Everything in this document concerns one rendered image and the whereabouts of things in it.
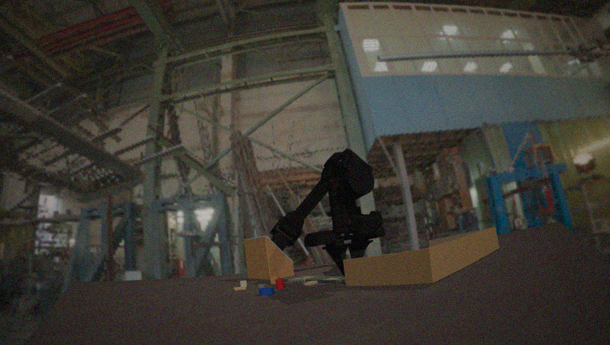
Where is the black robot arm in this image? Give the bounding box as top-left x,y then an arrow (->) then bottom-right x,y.
270,148 -> 383,251

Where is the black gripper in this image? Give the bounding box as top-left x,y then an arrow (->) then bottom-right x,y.
304,202 -> 385,276

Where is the blue flat block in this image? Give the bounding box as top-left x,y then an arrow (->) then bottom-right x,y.
258,287 -> 275,295

